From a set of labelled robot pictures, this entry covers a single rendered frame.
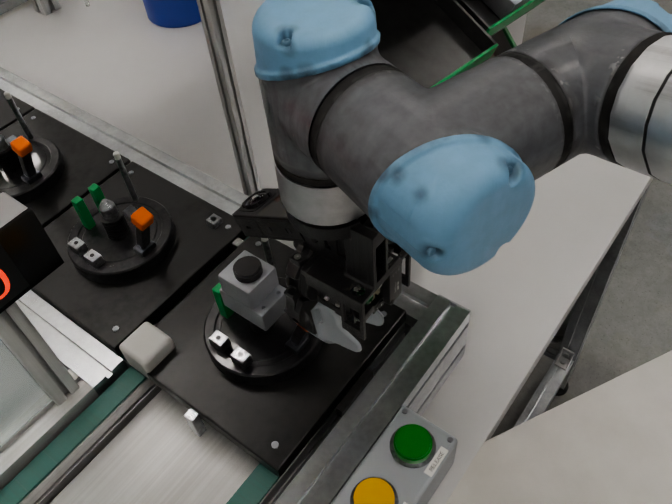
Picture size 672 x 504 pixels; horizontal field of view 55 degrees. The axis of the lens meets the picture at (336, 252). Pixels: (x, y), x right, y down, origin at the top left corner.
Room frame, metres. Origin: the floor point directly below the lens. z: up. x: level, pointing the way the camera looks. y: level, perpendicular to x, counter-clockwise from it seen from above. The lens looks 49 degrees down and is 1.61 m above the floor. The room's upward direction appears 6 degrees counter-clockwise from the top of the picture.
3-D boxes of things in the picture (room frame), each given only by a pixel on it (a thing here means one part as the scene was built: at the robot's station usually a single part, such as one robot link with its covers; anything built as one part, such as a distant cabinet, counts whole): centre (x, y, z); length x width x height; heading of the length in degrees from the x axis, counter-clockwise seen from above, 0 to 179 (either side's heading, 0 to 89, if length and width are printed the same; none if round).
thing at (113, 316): (0.60, 0.28, 1.01); 0.24 x 0.24 x 0.13; 48
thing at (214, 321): (0.44, 0.09, 0.98); 0.14 x 0.14 x 0.02
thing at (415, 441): (0.28, -0.06, 0.96); 0.04 x 0.04 x 0.02
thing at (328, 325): (0.34, 0.01, 1.10); 0.06 x 0.03 x 0.09; 48
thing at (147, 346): (0.43, 0.23, 0.97); 0.05 x 0.05 x 0.04; 48
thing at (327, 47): (0.35, 0.00, 1.36); 0.09 x 0.08 x 0.11; 29
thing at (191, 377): (0.44, 0.09, 0.96); 0.24 x 0.24 x 0.02; 48
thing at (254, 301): (0.44, 0.10, 1.06); 0.08 x 0.04 x 0.07; 48
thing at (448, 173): (0.27, -0.07, 1.36); 0.11 x 0.11 x 0.08; 29
